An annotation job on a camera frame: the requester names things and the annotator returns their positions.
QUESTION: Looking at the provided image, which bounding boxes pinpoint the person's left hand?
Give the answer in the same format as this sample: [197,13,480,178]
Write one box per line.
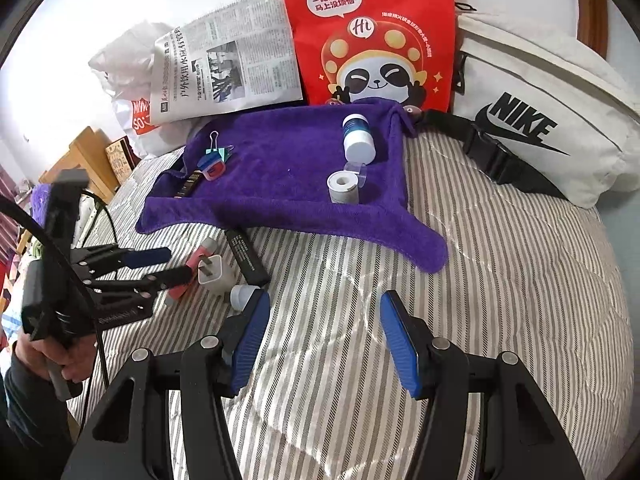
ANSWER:
[12,332,98,386]

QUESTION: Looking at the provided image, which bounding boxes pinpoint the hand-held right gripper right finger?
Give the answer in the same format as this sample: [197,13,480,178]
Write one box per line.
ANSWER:
[380,290,586,480]

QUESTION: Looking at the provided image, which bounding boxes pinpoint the white plastic shopping bag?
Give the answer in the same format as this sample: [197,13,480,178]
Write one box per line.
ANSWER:
[89,22,171,158]

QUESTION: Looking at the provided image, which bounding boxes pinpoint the white charger plug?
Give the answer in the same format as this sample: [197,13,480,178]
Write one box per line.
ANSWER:
[197,255,236,296]

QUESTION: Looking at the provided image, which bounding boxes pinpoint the white tape roll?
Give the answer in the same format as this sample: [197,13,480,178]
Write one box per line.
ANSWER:
[327,170,361,205]

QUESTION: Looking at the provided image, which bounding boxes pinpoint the black and gold box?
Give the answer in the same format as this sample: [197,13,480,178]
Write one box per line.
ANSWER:
[172,170,203,200]

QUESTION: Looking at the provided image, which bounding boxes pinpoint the person's left forearm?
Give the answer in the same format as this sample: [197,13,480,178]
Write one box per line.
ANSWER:
[0,360,88,480]

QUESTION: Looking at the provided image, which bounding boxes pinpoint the patterned book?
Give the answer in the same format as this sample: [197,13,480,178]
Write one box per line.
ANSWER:
[105,139,138,186]

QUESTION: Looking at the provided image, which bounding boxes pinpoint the striped bed quilt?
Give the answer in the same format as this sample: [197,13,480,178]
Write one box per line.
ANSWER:
[65,135,640,480]

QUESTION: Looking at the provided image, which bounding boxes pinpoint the small grey cap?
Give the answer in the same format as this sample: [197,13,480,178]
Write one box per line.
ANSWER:
[230,284,261,313]

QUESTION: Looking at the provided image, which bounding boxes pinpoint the purple cloth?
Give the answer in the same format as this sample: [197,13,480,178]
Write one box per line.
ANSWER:
[30,182,57,221]

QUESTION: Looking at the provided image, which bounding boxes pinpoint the black cable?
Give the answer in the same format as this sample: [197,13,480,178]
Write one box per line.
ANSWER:
[0,187,121,431]

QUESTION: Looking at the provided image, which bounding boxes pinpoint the black flat box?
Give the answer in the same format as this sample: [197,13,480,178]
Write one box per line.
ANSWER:
[224,228,272,285]

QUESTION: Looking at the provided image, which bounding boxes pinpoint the white waist bag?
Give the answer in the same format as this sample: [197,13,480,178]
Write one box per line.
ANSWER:
[422,2,640,210]

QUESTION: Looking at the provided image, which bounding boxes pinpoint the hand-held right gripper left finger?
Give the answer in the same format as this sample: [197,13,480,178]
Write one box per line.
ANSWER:
[62,287,273,480]

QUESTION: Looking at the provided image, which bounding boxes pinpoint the brown wooden frame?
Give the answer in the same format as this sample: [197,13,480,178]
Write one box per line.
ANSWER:
[572,0,609,61]

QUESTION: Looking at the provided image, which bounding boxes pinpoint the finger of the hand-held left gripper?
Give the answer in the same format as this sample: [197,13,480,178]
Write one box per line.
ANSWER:
[90,266,195,301]
[70,246,172,273]

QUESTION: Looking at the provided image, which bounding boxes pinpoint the folded newspaper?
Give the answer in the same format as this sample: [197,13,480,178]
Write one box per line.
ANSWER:
[149,0,305,126]

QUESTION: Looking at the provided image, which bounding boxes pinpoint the red paper bag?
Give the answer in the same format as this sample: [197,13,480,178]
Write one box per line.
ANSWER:
[276,0,457,113]

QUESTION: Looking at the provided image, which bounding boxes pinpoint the blue and white bottle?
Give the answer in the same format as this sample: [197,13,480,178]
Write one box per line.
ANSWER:
[342,114,377,165]

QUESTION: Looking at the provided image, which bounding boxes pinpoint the mint green binder clip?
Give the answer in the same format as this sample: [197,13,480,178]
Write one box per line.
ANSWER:
[205,131,236,165]

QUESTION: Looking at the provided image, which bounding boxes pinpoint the pink pen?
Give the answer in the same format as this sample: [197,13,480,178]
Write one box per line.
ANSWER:
[166,238,217,305]

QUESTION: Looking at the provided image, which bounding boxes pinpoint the purple towel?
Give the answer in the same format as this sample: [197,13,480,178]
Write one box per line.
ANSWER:
[136,97,449,275]

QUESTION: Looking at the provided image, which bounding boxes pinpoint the wooden bedside table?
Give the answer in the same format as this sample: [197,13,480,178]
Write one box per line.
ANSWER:
[40,126,123,201]

